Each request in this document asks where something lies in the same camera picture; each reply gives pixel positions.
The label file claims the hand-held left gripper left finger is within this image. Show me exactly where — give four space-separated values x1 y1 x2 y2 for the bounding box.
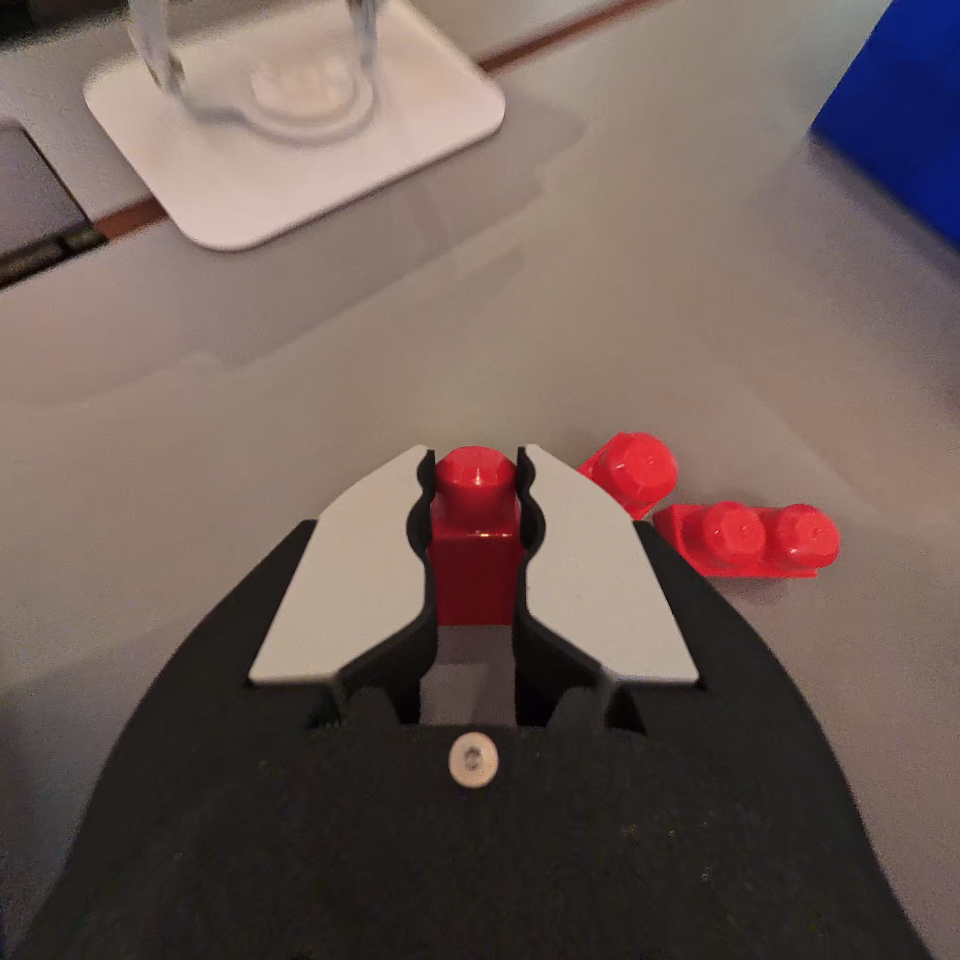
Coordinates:
248 446 436 691

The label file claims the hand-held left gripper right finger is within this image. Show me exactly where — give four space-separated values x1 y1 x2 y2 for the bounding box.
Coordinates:
515 444 702 691

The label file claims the red toy building block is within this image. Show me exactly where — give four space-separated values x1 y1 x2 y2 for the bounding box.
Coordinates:
581 432 679 519
431 446 526 624

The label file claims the red two-stud toy block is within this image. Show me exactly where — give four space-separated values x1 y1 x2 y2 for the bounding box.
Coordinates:
656 500 841 580

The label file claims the white book stand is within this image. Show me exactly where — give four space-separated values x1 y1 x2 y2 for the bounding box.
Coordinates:
83 0 507 252

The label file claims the black flat panel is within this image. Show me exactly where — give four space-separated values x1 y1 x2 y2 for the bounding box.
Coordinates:
0 123 99 286

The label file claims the blue plastic bin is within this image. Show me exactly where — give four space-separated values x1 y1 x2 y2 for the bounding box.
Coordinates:
813 0 960 249

